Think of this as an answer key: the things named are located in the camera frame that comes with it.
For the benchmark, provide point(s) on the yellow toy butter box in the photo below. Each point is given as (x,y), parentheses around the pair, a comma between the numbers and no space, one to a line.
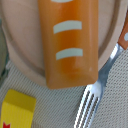
(17,110)

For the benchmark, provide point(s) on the toy bread loaf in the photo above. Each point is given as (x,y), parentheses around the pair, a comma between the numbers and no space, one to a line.
(70,42)

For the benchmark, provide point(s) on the toy fork orange handle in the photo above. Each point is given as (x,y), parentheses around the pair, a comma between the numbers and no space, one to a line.
(93,93)

